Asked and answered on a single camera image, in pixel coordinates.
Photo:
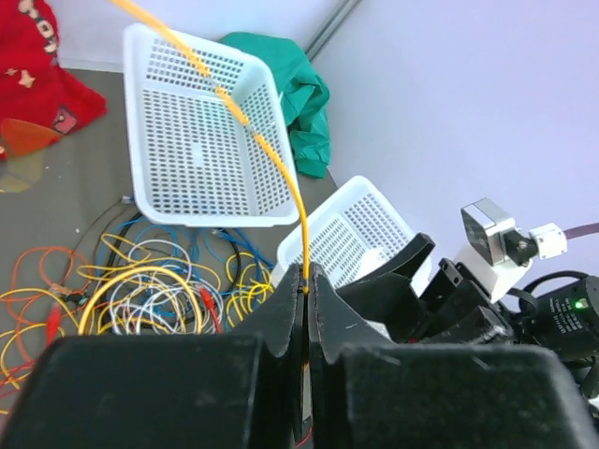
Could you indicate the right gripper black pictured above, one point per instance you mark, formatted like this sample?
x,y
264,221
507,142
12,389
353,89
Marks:
x,y
453,308

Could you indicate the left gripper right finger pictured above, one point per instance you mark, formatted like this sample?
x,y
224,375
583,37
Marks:
x,y
369,392

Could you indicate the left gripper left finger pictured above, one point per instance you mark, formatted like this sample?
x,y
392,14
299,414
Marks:
x,y
240,389

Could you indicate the white basket right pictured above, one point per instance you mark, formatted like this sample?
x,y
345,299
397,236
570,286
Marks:
x,y
355,231

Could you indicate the white basket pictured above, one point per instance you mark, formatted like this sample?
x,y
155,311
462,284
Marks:
x,y
193,155
355,231

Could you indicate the white basket centre back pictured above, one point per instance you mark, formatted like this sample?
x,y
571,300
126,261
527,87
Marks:
x,y
193,155

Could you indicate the green cloth garment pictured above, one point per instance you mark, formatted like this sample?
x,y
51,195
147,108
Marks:
x,y
304,97

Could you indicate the red printed pillow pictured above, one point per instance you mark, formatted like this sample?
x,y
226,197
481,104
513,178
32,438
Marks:
x,y
40,101

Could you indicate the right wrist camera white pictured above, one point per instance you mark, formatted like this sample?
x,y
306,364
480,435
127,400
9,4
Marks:
x,y
498,253

